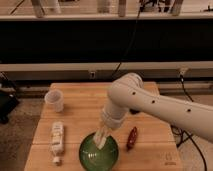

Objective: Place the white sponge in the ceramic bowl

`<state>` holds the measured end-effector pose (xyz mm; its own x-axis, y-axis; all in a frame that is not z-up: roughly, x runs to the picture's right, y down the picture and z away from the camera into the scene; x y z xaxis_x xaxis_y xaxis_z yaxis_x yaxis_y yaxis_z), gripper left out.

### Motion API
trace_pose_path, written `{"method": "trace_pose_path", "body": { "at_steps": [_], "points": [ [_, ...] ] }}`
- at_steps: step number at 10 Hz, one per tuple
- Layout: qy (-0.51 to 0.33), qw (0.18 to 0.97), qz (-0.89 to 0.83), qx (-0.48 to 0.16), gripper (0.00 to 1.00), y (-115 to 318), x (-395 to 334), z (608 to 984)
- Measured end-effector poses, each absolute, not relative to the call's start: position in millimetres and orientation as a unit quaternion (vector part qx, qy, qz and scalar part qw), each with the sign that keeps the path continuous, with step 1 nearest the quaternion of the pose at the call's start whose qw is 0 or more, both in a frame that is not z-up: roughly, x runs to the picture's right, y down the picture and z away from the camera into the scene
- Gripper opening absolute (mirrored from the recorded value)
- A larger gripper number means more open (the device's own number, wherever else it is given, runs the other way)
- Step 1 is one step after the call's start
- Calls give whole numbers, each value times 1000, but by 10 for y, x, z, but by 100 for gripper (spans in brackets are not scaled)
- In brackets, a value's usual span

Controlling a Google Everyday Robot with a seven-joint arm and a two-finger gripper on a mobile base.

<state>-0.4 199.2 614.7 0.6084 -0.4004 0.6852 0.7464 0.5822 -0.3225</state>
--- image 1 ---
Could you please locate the white plastic bottle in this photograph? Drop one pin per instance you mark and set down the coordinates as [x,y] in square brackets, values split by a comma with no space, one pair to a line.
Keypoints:
[57,142]

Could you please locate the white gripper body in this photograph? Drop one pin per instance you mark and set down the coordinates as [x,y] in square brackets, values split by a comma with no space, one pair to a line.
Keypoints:
[104,130]

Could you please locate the red oblong object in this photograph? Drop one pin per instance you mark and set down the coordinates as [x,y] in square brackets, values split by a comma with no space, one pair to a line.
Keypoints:
[132,138]

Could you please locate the green ceramic bowl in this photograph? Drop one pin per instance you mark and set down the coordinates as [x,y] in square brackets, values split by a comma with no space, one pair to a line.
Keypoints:
[94,159]

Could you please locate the black object at left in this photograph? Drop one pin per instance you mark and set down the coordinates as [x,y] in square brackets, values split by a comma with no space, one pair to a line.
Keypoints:
[7,103]

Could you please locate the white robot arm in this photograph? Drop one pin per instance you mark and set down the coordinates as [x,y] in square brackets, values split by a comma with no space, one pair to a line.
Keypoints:
[127,93]

